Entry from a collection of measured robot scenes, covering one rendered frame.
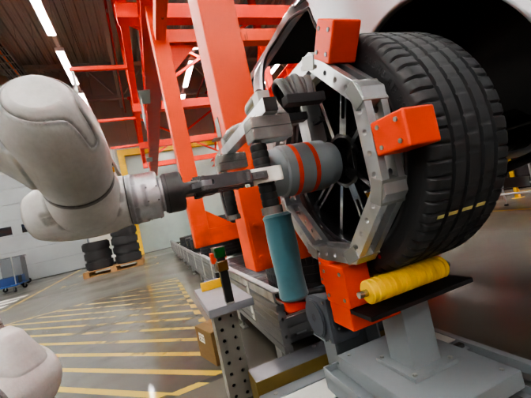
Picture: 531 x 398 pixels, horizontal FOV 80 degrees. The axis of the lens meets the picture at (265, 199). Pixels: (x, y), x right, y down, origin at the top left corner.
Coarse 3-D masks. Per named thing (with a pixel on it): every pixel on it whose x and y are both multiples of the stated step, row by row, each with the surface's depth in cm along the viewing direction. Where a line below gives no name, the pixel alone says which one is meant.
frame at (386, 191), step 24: (312, 72) 79; (336, 72) 70; (360, 72) 70; (360, 96) 64; (384, 96) 65; (360, 120) 66; (288, 144) 111; (384, 168) 64; (384, 192) 63; (384, 216) 71; (312, 240) 99; (360, 240) 74
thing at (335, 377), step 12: (324, 372) 112; (336, 372) 112; (336, 384) 105; (348, 384) 103; (360, 384) 101; (348, 396) 99; (360, 396) 92; (372, 396) 95; (516, 396) 78; (528, 396) 82
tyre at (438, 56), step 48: (384, 48) 68; (432, 48) 70; (432, 96) 62; (480, 96) 67; (432, 144) 62; (480, 144) 66; (432, 192) 64; (480, 192) 69; (336, 240) 101; (384, 240) 79; (432, 240) 72
